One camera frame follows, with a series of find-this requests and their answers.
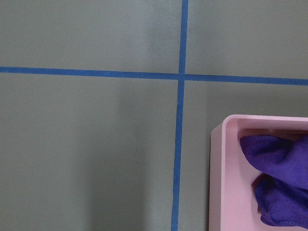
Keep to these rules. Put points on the purple cloth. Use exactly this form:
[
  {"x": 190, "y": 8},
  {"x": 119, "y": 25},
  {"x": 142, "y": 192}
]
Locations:
[{"x": 281, "y": 191}]

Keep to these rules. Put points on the pink plastic bin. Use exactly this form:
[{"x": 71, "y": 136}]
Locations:
[{"x": 232, "y": 203}]

